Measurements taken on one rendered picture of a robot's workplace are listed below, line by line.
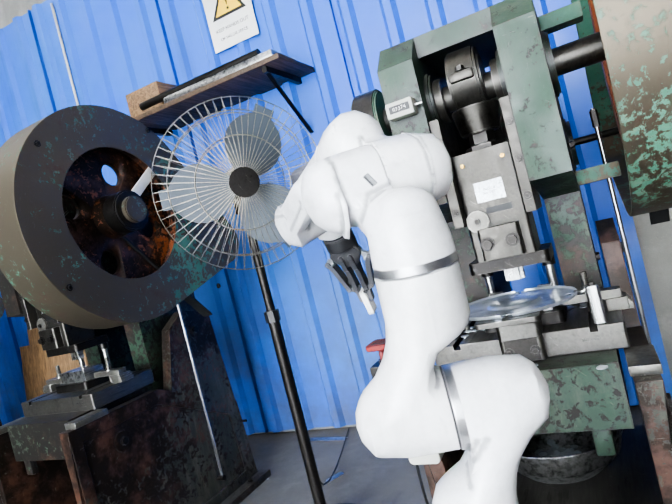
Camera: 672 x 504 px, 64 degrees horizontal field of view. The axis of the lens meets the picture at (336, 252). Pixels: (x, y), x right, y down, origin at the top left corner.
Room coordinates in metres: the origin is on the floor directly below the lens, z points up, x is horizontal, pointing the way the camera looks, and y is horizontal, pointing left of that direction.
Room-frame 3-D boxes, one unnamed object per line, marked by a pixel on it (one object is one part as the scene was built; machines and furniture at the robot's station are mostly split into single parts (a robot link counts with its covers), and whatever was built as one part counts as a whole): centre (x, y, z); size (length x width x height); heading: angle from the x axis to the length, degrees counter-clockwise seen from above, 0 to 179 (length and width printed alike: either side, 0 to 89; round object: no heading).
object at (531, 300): (1.30, -0.39, 0.78); 0.29 x 0.29 x 0.01
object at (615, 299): (1.34, -0.60, 0.76); 0.17 x 0.06 x 0.10; 64
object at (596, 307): (1.22, -0.55, 0.75); 0.03 x 0.03 x 0.10; 64
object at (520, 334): (1.25, -0.37, 0.72); 0.25 x 0.14 x 0.14; 154
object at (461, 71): (1.41, -0.45, 1.27); 0.21 x 0.12 x 0.34; 154
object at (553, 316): (1.42, -0.45, 0.72); 0.20 x 0.16 x 0.03; 64
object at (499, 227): (1.37, -0.43, 1.04); 0.17 x 0.15 x 0.30; 154
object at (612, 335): (1.41, -0.45, 0.68); 0.45 x 0.30 x 0.06; 64
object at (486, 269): (1.42, -0.45, 0.86); 0.20 x 0.16 x 0.05; 64
